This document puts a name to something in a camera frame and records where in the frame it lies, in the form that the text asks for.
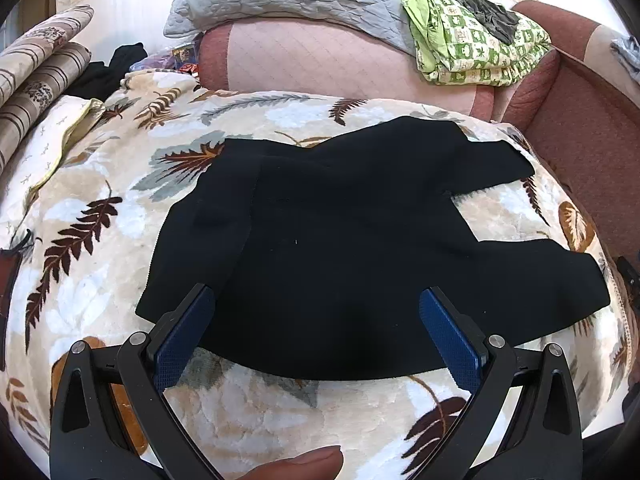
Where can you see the reddish brown sofa headboard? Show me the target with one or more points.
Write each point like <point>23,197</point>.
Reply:
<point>579,109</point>

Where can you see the leaf-patterned beige blanket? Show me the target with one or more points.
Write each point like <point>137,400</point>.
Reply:
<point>80,257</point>

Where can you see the person's left hand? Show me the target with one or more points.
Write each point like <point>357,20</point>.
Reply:
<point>320,464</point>

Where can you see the dark grey cloth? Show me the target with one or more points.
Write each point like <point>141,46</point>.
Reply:
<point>499,21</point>

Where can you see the pink quilted bolster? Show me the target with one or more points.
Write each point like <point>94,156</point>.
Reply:
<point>285,54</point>

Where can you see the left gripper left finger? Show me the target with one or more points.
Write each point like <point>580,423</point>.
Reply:
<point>110,418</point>

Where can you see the black garment in background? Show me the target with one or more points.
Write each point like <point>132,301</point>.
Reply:
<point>99,80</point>

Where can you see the black pants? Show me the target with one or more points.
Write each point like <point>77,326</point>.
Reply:
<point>317,257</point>

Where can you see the striped beige rolled mattress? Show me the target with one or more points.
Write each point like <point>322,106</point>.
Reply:
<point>36,69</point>

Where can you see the green patterned folded quilt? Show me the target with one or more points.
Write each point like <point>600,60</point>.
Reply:
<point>453,48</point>

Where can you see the colourful printed fabric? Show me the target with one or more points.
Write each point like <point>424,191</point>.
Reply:
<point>182,59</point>

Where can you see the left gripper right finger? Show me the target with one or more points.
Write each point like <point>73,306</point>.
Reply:
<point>521,420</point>

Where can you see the white yellow-edged cloth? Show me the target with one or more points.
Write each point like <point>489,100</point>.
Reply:
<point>64,124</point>

